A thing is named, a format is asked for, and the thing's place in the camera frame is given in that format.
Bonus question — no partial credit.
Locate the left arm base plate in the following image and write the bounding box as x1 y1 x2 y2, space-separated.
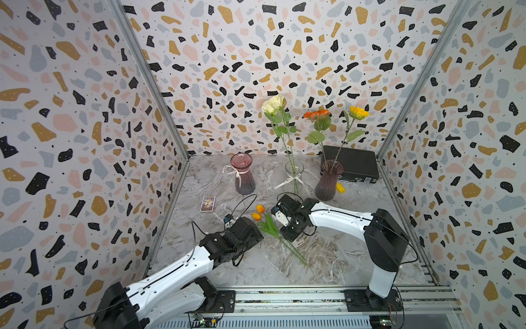
183 290 236 314

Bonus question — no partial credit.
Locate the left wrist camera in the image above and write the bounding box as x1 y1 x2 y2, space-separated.
223 214 236 230

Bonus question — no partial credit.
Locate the black case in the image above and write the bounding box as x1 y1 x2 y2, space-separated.
337 148 379 184

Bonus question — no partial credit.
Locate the red glass vase with ribbon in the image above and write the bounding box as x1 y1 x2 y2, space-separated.
222 153 256 195

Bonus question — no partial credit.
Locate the purple glass vase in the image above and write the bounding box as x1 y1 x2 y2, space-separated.
315 160 344 201

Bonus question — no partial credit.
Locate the yellow sunflower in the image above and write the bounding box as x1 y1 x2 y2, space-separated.
335 106 369 161

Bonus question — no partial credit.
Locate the playing card box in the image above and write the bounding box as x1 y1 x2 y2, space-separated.
200 196 216 212

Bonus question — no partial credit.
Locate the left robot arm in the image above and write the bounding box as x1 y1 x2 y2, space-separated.
93 217 264 328

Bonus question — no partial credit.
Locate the orange gerbera flower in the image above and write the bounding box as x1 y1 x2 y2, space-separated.
303 110 331 162

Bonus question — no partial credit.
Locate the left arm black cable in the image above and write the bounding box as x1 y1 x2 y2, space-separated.
61 194 258 329

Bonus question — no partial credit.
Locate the clear glass vase with ribbon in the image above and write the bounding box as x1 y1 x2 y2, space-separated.
274 160 309 197

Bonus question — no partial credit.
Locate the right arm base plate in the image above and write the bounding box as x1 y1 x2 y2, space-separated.
343 288 403 312

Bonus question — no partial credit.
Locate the small yellow block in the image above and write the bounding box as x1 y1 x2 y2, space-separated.
336 182 346 193

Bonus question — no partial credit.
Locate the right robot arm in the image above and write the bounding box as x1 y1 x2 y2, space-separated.
271 195 410 311

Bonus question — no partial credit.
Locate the aluminium front rail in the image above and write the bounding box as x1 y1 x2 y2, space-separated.
114 285 469 329

